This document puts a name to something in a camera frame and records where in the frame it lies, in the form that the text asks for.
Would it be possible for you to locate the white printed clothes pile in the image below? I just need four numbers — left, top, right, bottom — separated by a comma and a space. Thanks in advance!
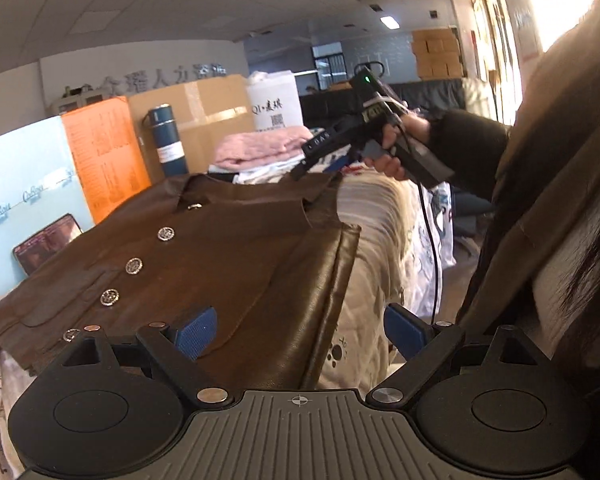
207, 152, 348, 187

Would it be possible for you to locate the person's brown coat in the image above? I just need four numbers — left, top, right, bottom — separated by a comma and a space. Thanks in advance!
452, 0, 600, 411

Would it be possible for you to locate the person's right forearm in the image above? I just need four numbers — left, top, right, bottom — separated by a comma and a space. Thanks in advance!
426, 109, 512, 202

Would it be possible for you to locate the white printed bucket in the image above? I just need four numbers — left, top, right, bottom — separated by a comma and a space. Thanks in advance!
246, 70, 304, 134

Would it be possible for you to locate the brown leather jacket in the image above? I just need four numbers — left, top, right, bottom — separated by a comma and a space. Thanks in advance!
0, 172, 363, 392

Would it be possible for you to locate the person's dark hair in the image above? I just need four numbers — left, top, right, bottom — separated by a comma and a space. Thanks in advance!
552, 170, 600, 323

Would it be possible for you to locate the grey metal cabinet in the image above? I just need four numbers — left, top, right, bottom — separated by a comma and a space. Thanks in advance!
49, 86, 107, 117

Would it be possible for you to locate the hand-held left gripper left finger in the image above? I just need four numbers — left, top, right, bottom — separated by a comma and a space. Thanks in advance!
60, 306, 236, 408

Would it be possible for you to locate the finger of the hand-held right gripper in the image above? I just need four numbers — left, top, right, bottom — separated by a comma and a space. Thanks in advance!
289, 152, 342, 182

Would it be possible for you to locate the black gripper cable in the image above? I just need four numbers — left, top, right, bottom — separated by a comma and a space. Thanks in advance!
397, 110, 446, 327

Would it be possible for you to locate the large light blue box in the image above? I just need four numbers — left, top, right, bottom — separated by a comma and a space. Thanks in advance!
0, 116, 96, 307

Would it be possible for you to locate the pink folded cloth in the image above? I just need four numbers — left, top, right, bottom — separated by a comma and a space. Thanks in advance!
214, 126, 314, 172

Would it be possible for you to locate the orange printed box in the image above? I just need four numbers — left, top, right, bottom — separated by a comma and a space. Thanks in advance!
61, 96, 152, 226

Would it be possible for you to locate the stack of cardboard boxes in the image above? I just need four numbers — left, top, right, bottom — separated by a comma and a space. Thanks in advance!
411, 27, 466, 80

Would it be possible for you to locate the person's right hand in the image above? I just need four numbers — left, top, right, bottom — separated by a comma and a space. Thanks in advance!
361, 112, 434, 182

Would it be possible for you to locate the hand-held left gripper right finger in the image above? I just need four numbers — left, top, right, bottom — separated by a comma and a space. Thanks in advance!
365, 303, 538, 408

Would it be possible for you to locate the blue thermos bottle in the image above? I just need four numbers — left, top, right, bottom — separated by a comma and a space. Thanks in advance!
142, 105, 190, 177

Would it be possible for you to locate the shiny black package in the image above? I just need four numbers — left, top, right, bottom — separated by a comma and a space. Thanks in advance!
12, 213, 84, 277

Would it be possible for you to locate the bright window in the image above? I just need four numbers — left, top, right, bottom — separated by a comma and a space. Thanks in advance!
468, 0, 600, 126

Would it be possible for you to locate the cream printed bedsheet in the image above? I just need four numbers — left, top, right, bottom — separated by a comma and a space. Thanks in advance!
0, 170, 457, 480

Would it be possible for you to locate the large cardboard box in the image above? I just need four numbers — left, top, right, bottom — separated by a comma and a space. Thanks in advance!
128, 74, 257, 184

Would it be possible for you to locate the black sofa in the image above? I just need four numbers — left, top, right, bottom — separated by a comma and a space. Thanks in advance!
300, 77, 481, 122

